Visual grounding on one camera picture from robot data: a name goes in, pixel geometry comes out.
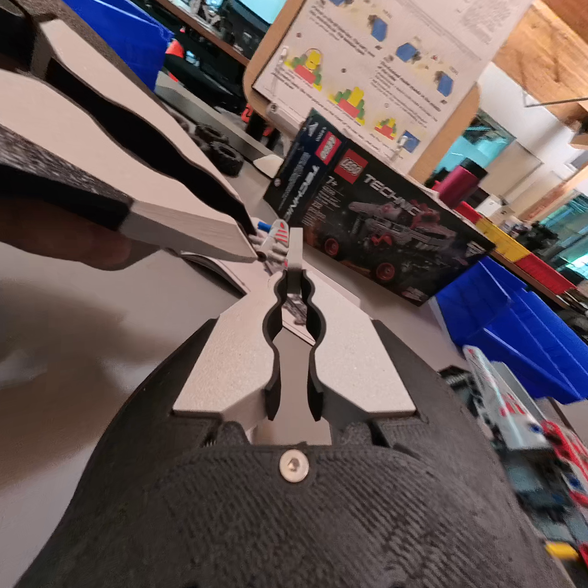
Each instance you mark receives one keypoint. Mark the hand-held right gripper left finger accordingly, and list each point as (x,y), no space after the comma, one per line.
(229,358)

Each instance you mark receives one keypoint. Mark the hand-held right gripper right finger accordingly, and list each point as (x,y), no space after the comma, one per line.
(358,367)

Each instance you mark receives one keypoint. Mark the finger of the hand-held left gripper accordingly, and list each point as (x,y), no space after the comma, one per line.
(92,69)
(69,128)

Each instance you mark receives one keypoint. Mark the small toy brick assembly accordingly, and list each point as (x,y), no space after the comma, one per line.
(275,239)

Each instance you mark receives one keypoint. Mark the grey desk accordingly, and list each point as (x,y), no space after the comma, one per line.
(92,367)

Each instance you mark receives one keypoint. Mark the person's left hand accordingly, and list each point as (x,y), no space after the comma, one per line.
(69,243)

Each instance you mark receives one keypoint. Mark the blue storage bin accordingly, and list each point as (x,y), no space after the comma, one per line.
(124,32)
(519,330)

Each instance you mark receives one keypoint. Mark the open instruction booklet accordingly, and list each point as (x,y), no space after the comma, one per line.
(239,275)

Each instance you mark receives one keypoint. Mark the black toy tyre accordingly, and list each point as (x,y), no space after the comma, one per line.
(211,133)
(226,158)

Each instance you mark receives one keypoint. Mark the black toy set box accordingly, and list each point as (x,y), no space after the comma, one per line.
(390,220)

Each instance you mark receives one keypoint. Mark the white red toy truck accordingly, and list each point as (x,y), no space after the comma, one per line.
(510,409)

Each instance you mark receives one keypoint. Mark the computer monitor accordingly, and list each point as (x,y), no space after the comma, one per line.
(262,7)

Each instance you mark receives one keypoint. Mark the maroon cup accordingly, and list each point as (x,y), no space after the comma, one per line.
(459,183)

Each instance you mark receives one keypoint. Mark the red storage bin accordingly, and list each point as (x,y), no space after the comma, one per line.
(546,271)

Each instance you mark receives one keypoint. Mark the wooden board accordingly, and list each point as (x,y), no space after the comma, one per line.
(454,138)

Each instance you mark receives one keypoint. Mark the printed instruction sheet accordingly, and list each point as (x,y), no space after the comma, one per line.
(390,59)

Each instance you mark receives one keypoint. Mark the black slanted bar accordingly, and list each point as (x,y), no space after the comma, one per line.
(558,102)

